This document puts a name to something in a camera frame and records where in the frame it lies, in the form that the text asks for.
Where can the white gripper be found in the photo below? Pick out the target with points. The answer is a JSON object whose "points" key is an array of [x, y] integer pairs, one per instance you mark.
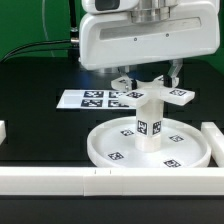
{"points": [[116, 33]]}

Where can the white cross-shaped table base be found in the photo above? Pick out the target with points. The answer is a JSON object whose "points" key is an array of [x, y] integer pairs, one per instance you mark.
{"points": [[155, 89]]}

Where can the white round table top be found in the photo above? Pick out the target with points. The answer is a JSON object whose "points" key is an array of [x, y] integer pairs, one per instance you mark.
{"points": [[122, 143]]}

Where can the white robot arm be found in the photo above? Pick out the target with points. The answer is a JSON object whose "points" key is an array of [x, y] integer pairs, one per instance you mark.
{"points": [[119, 33]]}

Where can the white marker sheet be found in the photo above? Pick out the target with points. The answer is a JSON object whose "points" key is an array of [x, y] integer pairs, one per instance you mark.
{"points": [[90, 99]]}

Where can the white right fence bar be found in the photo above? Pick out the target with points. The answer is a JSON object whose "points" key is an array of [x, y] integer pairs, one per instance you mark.
{"points": [[215, 139]]}

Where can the white fence bar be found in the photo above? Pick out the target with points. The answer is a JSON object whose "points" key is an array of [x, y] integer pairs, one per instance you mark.
{"points": [[215, 139], [111, 181], [2, 131]]}

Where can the white front fence bar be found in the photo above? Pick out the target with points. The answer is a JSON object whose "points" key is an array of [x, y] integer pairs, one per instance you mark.
{"points": [[111, 181]]}

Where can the white left fence bar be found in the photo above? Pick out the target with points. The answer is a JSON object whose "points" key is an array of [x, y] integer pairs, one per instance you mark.
{"points": [[2, 131]]}

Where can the black vertical cable connector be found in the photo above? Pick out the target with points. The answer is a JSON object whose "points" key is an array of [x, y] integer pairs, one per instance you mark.
{"points": [[73, 22]]}

